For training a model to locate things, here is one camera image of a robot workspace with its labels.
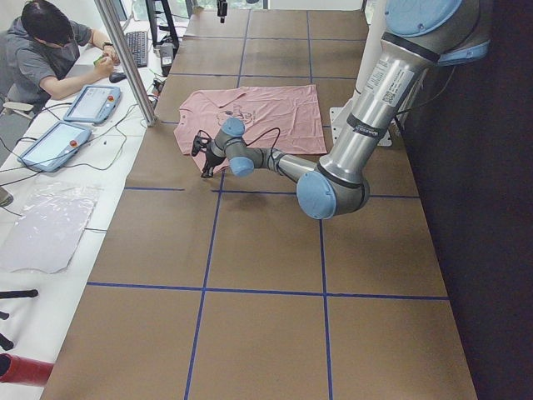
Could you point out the clear plastic bag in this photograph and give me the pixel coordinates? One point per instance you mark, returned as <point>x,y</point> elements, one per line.
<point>47,234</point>

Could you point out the black computer mouse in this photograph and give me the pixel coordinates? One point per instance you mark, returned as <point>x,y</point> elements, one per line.
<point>117,77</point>

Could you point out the black camera tripod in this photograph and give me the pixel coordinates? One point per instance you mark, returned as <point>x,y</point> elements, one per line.
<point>6,343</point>

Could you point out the red cylinder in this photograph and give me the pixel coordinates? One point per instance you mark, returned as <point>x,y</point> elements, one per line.
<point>25,371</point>

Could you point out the black keyboard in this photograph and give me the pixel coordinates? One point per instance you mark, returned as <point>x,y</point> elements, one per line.
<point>137,44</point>

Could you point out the pink Snoopy t-shirt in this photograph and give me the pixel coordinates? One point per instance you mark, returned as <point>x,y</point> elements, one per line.
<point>286,118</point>

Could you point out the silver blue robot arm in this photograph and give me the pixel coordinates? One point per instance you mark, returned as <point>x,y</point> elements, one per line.
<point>418,35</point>

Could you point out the far blue teach pendant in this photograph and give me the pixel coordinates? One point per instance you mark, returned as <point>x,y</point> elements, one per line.
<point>94,104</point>

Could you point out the near blue teach pendant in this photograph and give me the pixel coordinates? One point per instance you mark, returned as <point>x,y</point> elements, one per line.
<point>55,147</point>

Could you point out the blue teach pendant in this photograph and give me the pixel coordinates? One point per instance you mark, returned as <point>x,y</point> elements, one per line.
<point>55,147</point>
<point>94,104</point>

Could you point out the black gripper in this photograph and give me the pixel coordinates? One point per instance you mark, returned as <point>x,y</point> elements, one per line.
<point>215,157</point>

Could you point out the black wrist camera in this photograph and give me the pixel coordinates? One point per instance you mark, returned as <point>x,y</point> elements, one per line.
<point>200,144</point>

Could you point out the seated person grey shirt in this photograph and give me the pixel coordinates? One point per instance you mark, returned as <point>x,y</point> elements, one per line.
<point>42,46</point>

